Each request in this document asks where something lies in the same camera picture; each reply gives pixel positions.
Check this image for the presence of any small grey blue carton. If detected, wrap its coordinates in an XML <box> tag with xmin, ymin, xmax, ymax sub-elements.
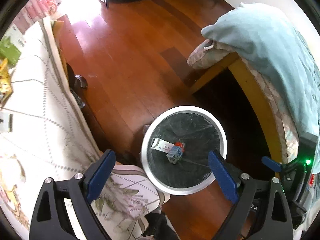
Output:
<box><xmin>167</xmin><ymin>145</ymin><xmax>183</xmax><ymax>164</ymax></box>

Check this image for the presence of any light blue blanket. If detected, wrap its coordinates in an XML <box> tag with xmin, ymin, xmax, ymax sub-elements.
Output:
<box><xmin>201</xmin><ymin>2</ymin><xmax>320</xmax><ymax>153</ymax></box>

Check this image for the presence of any green tissue box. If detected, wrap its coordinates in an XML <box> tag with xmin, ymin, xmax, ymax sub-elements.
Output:
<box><xmin>1</xmin><ymin>24</ymin><xmax>26</xmax><ymax>66</ymax></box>

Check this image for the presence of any wooden bed frame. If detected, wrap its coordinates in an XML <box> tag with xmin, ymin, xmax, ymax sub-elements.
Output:
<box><xmin>191</xmin><ymin>52</ymin><xmax>289</xmax><ymax>164</ymax></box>

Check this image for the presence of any patterned mattress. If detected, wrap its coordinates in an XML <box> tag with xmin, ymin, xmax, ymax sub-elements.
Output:
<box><xmin>187</xmin><ymin>39</ymin><xmax>299</xmax><ymax>164</ymax></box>

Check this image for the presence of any yellow snack bag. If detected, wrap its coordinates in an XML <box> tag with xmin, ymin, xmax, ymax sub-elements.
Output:
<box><xmin>0</xmin><ymin>58</ymin><xmax>13</xmax><ymax>107</ymax></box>

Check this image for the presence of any floral white tablecloth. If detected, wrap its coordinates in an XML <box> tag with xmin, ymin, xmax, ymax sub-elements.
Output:
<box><xmin>1</xmin><ymin>18</ymin><xmax>170</xmax><ymax>239</ymax></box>

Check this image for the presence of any pink floral curtain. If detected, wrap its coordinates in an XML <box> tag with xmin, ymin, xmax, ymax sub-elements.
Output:
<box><xmin>13</xmin><ymin>0</ymin><xmax>58</xmax><ymax>34</ymax></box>

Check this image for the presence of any white toothpaste box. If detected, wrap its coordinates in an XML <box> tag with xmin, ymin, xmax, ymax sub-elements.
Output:
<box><xmin>151</xmin><ymin>138</ymin><xmax>175</xmax><ymax>153</ymax></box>

